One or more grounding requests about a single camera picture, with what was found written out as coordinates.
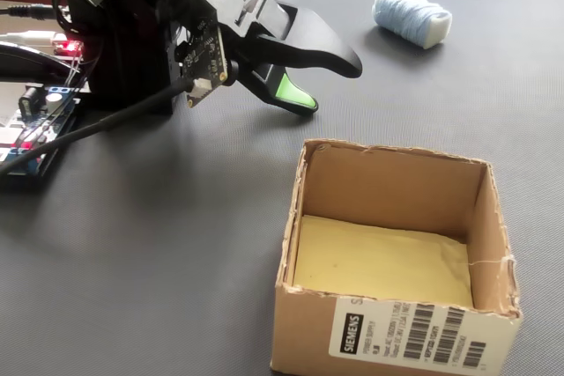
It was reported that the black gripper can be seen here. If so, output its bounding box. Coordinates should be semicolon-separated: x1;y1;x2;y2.
197;0;364;117

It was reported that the light blue yarn block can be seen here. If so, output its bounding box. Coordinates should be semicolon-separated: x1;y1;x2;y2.
372;0;454;49

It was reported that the open cardboard box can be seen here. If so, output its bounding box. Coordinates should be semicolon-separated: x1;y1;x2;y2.
269;137;523;376

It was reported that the yellow sheet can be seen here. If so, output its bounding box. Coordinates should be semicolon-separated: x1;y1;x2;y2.
293;214;475;309

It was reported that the dark textured mat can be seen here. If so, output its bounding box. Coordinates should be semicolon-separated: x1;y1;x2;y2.
0;0;564;376

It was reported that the small motor driver board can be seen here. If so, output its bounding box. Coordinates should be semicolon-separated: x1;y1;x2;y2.
51;37;85;58

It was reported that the blue control board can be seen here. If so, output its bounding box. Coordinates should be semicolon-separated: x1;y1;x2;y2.
0;85;83;181

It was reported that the black barrel power plug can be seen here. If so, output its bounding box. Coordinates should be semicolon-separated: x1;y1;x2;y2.
0;4;57;21

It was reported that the camera circuit board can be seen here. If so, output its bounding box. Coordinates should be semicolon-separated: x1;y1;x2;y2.
174;23;234;109

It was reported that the black camera usb cable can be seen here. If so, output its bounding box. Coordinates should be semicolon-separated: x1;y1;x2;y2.
0;78;195;174

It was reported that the white usb plug cable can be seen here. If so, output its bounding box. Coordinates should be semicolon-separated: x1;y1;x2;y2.
0;29;58;45

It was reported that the thick black curved cable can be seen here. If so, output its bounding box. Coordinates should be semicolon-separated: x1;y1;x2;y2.
0;40;78;85

